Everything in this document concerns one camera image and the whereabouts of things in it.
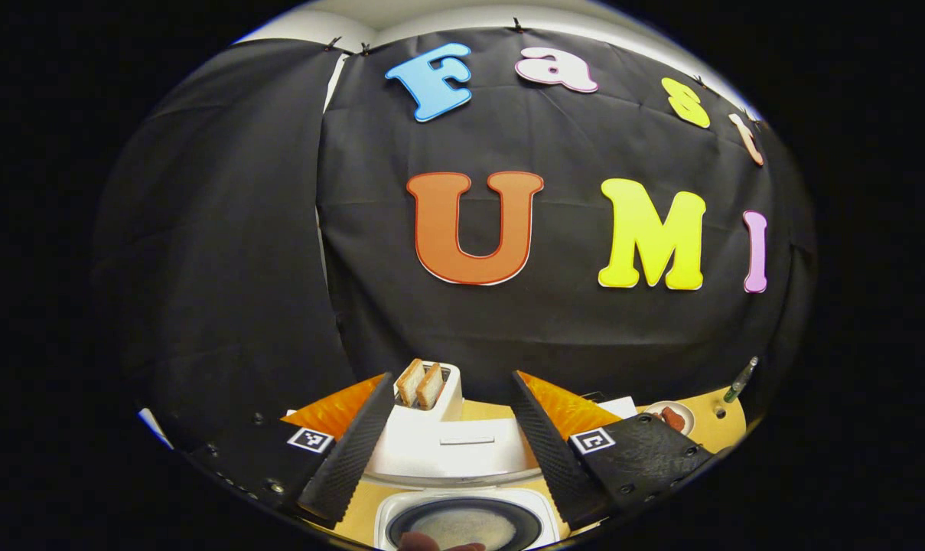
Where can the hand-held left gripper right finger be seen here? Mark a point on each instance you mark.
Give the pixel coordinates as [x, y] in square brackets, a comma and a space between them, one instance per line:
[554, 459]

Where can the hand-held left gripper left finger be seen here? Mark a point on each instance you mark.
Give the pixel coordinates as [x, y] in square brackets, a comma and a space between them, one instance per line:
[351, 459]

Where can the white rice cooker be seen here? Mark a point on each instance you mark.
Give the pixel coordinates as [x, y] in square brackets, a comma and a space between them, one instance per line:
[447, 451]

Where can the white rice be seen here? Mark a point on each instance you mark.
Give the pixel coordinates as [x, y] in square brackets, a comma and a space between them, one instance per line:
[470, 526]

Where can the toast slice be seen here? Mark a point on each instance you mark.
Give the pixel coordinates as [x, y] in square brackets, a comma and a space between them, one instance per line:
[431, 386]
[410, 383]

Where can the round white plate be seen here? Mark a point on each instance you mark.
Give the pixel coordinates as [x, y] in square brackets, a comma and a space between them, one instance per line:
[652, 412]

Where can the white toaster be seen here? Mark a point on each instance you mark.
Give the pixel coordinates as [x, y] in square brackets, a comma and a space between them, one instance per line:
[451, 398]

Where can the brown meat piece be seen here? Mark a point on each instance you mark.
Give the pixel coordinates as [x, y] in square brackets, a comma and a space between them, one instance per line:
[673, 419]

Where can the black backdrop cloth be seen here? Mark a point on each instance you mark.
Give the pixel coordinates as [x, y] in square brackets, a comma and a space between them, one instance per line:
[546, 329]

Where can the white side desk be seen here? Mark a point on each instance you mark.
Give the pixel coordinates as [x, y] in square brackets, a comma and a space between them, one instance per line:
[156, 428]

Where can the green label water bottle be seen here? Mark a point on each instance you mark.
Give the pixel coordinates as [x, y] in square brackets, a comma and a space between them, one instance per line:
[737, 383]

